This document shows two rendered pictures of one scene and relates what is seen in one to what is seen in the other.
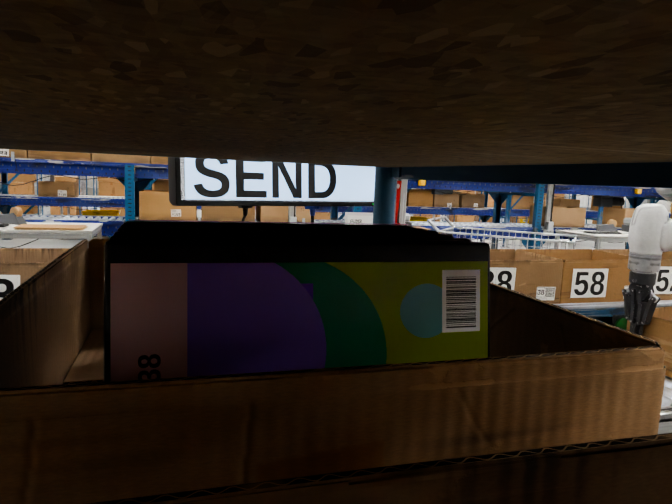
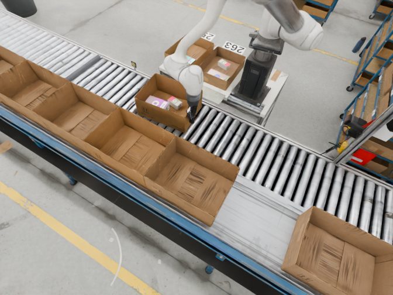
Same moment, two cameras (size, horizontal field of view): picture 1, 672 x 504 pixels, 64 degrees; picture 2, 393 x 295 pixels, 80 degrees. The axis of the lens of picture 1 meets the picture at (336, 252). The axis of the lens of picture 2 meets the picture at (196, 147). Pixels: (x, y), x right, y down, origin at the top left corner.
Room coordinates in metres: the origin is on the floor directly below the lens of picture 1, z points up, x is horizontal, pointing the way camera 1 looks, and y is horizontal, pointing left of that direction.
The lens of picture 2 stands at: (2.42, -0.23, 2.08)
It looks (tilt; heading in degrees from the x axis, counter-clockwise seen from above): 56 degrees down; 222
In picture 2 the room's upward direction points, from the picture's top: 6 degrees clockwise
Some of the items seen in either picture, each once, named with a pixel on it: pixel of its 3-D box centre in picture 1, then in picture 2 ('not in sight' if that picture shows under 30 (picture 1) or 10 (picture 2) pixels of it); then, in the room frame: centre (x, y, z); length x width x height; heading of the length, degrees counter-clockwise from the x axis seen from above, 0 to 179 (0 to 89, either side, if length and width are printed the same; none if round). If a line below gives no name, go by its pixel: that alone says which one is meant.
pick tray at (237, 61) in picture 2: not in sight; (221, 67); (1.07, -1.27, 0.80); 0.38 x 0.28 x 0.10; 17
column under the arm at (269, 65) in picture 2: not in sight; (255, 75); (1.05, -0.94, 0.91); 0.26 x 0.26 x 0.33; 16
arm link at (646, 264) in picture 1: (644, 262); (193, 93); (1.68, -0.97, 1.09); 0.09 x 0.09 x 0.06
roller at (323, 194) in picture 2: not in sight; (323, 193); (1.38, -0.05, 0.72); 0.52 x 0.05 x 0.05; 17
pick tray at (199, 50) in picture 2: not in sight; (189, 52); (1.14, -1.59, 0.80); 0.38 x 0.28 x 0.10; 14
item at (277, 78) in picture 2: not in sight; (224, 72); (1.02, -1.26, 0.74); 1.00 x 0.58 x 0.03; 106
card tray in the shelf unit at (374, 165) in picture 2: not in sight; (368, 146); (0.38, 0.04, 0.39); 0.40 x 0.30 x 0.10; 17
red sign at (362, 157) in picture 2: not in sight; (357, 155); (1.07, -0.06, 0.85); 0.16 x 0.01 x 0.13; 107
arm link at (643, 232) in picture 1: (652, 228); (192, 78); (1.68, -0.98, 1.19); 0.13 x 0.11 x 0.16; 90
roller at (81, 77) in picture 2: not in sight; (84, 75); (1.97, -1.98, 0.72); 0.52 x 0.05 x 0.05; 17
